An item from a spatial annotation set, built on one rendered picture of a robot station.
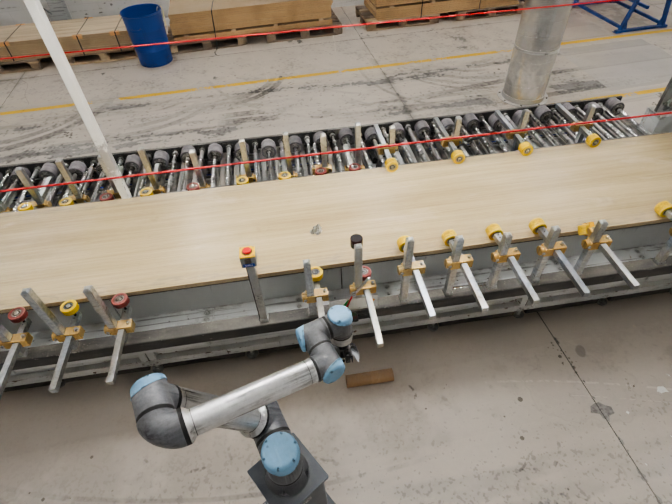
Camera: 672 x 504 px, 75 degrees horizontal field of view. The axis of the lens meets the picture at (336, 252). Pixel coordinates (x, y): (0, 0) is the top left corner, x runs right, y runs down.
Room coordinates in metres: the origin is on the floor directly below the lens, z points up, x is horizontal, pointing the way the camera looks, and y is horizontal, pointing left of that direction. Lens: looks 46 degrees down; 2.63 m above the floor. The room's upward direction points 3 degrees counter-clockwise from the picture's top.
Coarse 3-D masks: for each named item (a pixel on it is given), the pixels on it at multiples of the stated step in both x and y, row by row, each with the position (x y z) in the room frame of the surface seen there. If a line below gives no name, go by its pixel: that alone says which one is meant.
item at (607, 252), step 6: (600, 246) 1.56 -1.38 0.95; (606, 246) 1.55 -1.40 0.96; (606, 252) 1.51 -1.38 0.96; (612, 252) 1.50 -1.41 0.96; (612, 258) 1.46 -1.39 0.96; (612, 264) 1.44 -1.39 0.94; (618, 264) 1.42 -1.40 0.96; (618, 270) 1.40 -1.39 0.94; (624, 270) 1.38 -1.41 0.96; (624, 276) 1.35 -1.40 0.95; (630, 276) 1.34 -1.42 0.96; (630, 282) 1.31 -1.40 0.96; (636, 282) 1.30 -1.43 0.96; (636, 288) 1.28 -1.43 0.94
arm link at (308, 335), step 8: (320, 320) 0.95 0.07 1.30; (304, 328) 0.91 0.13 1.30; (312, 328) 0.91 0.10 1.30; (320, 328) 0.91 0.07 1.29; (328, 328) 0.91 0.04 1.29; (296, 336) 0.92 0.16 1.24; (304, 336) 0.88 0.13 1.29; (312, 336) 0.88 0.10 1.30; (320, 336) 0.88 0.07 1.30; (328, 336) 0.90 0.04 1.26; (304, 344) 0.86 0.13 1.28; (312, 344) 0.85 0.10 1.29
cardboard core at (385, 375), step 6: (366, 372) 1.39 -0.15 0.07; (372, 372) 1.39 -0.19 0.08; (378, 372) 1.38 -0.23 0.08; (384, 372) 1.38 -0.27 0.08; (390, 372) 1.38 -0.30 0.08; (348, 378) 1.35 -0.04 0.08; (354, 378) 1.35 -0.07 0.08; (360, 378) 1.35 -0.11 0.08; (366, 378) 1.35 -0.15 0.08; (372, 378) 1.35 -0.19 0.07; (378, 378) 1.35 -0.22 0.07; (384, 378) 1.35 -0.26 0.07; (390, 378) 1.35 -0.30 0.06; (348, 384) 1.32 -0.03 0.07; (354, 384) 1.32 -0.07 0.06; (360, 384) 1.32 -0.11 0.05; (366, 384) 1.33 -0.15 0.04
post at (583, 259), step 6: (600, 222) 1.59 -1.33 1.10; (606, 222) 1.58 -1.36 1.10; (594, 228) 1.60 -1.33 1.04; (600, 228) 1.57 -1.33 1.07; (594, 234) 1.58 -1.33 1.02; (600, 234) 1.57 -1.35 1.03; (594, 240) 1.57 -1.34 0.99; (582, 252) 1.60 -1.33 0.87; (588, 252) 1.57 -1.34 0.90; (582, 258) 1.58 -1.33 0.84; (588, 258) 1.57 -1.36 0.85; (576, 264) 1.60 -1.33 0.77; (582, 264) 1.57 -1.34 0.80; (576, 270) 1.58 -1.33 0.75; (582, 270) 1.57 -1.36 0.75
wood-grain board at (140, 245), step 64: (192, 192) 2.27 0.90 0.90; (256, 192) 2.24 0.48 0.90; (320, 192) 2.20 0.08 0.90; (384, 192) 2.17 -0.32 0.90; (448, 192) 2.13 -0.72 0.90; (512, 192) 2.10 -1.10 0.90; (576, 192) 2.06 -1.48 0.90; (640, 192) 2.03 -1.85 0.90; (0, 256) 1.78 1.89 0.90; (64, 256) 1.75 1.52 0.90; (128, 256) 1.73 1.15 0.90; (192, 256) 1.70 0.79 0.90; (320, 256) 1.65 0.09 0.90; (384, 256) 1.62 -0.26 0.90
